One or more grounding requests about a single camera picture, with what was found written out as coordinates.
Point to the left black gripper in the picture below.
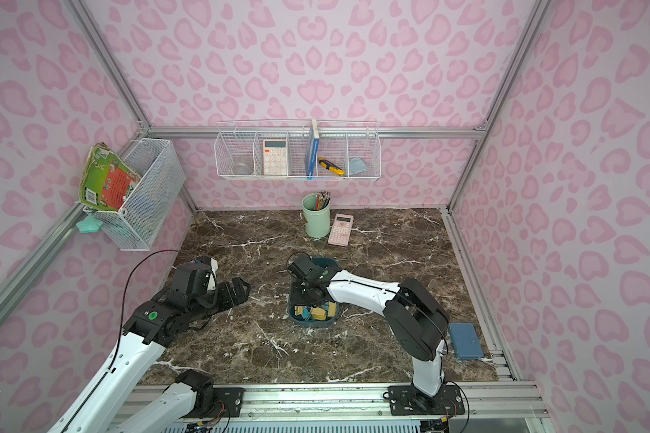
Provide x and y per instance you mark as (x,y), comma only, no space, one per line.
(231,290)

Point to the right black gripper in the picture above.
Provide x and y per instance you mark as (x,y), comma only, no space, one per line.
(305,292)

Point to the teal plastic storage box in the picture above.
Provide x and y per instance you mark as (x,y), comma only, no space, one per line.
(315,309)

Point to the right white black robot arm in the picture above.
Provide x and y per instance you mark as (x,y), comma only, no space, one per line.
(416,319)

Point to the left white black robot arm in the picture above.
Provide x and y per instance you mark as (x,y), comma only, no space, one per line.
(194,294)

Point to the blue box lid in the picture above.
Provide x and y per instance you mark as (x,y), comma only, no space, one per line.
(465,341)

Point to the pink calculator on table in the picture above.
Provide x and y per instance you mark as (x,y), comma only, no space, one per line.
(341,230)

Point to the mint green pen cup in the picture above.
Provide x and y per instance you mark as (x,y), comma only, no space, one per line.
(316,213)

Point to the yellow black utility knife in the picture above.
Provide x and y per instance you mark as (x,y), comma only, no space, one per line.
(330,166)

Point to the white mesh side basket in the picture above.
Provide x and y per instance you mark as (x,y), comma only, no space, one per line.
(137,224)

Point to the light blue item in shelf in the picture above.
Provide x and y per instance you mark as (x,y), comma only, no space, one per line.
(357,167)

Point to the clear tape roll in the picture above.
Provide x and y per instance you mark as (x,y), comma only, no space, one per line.
(242,168)

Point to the white orange calculator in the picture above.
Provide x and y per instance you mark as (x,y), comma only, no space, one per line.
(275,157)

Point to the blue book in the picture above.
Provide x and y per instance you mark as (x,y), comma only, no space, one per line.
(311,155)

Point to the green red booklet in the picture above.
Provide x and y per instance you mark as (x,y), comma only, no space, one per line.
(107,181)

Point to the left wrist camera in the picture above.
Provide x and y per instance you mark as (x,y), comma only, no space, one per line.
(210,266)

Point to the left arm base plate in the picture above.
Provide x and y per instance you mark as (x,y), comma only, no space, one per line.
(217,402)

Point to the white wire wall shelf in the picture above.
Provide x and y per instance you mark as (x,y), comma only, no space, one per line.
(340,142)

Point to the mint green wall hook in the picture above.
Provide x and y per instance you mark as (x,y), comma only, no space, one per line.
(89,225)

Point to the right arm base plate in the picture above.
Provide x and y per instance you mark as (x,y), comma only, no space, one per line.
(406,400)

